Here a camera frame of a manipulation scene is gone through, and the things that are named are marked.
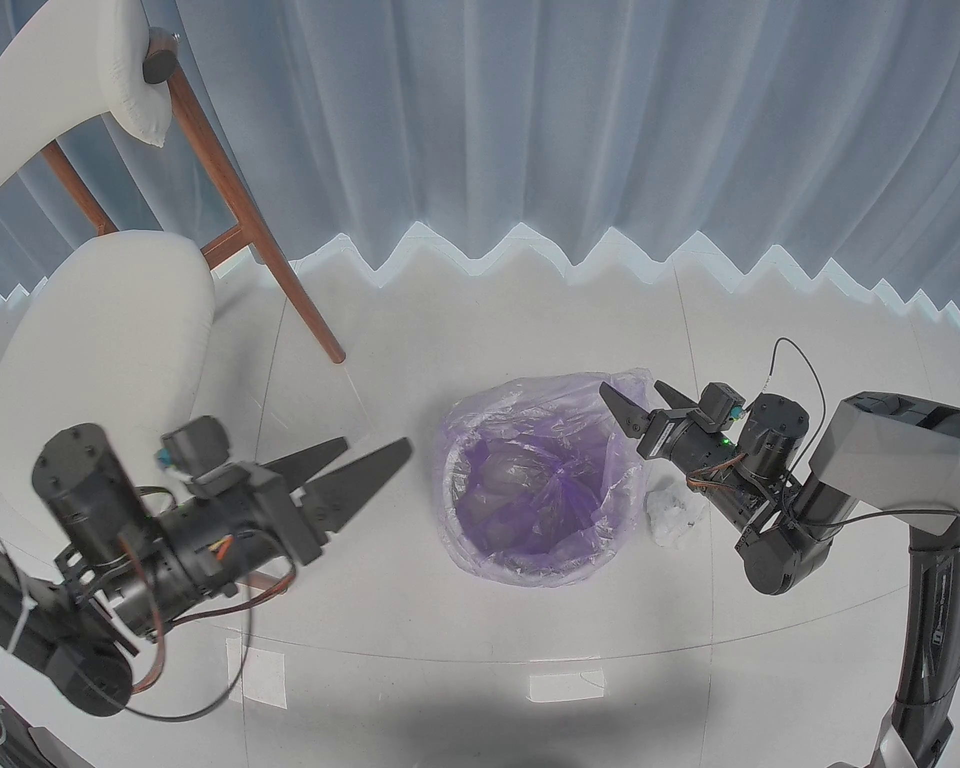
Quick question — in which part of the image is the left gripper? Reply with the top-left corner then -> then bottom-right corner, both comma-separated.
146,436 -> 414,610

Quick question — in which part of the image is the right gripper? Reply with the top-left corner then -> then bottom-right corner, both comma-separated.
599,379 -> 751,489

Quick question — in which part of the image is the purple plastic bag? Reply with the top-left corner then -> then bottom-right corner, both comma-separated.
436,365 -> 655,595

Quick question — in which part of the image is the crumpled clear plastic wrapper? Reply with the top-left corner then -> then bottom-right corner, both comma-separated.
644,483 -> 708,551

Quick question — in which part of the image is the white chair with wooden legs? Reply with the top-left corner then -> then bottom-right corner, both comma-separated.
0,0 -> 348,598

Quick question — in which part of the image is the pale blue curtain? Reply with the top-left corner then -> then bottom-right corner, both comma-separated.
0,0 -> 960,333

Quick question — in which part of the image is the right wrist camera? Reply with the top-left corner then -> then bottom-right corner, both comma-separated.
693,380 -> 750,435

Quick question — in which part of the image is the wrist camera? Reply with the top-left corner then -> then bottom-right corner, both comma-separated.
156,414 -> 235,490
693,380 -> 750,435

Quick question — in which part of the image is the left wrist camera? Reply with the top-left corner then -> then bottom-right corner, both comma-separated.
156,414 -> 235,490

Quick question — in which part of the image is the black cable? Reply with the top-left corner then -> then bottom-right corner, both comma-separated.
753,336 -> 831,423
122,558 -> 303,728

